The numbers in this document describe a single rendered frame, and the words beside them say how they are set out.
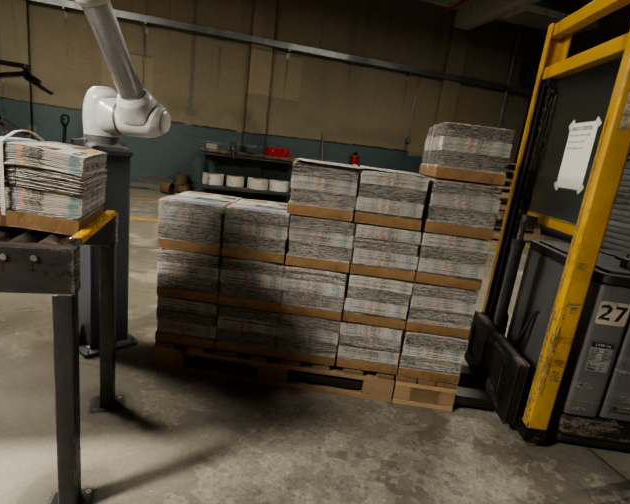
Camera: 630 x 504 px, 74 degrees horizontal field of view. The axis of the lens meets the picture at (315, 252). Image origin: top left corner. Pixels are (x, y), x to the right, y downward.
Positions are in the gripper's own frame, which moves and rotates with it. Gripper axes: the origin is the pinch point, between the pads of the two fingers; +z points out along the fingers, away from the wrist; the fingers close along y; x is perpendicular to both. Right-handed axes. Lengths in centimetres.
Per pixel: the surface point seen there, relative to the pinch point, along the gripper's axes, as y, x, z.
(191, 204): 8, -47, 52
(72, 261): 23.3, 28.9, 31.0
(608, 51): -132, 1, 146
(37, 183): 14.0, 14.8, 12.7
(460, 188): -62, -13, 137
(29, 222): 24.6, 14.8, 15.7
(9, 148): 9.4, 14.5, 3.4
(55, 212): 18.9, 14.4, 19.7
